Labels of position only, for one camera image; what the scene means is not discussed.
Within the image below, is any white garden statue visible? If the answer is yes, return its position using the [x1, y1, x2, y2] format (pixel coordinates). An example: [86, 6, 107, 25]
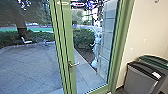
[89, 26, 103, 69]

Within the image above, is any grey indoor trash bin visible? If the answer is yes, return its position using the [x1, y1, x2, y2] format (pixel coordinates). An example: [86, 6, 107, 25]
[122, 61, 163, 94]

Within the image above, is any dark tree trunk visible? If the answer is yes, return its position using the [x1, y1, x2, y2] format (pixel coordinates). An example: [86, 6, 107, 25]
[14, 13, 29, 38]

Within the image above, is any green hedge bush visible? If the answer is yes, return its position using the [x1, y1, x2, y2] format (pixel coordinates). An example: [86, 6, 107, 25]
[72, 28, 96, 51]

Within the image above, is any brass door handle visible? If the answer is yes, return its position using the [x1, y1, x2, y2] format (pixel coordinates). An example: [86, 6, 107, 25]
[68, 60, 81, 70]

